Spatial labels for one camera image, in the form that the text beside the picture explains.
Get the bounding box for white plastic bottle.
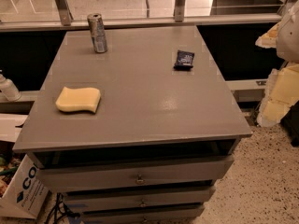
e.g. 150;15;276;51
0;70;21;101

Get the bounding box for metal railing frame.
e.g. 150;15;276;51
0;0;299;33

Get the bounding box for silver drink can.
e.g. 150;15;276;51
87;13;107;53

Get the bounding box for grey drawer cabinet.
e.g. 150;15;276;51
12;25;253;224

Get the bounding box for yellow sponge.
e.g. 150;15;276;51
55;87;101;113

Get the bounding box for black cables on floor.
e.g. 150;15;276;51
44;193;82;224

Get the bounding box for dark blue rxbar packet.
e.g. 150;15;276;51
174;50;194;70

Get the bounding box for bottom grey drawer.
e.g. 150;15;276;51
81;204;204;224

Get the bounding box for white cardboard box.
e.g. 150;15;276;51
0;156;49;219

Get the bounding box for grey drawer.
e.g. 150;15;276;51
37;156;234;193
64;186;215;213
81;204;204;224

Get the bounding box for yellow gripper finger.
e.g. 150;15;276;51
255;23;279;49
257;63;299;127

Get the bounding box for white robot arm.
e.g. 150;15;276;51
255;1;299;127

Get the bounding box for middle grey drawer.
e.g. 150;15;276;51
64;186;215;213

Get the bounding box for top grey drawer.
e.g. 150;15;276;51
37;156;234;193

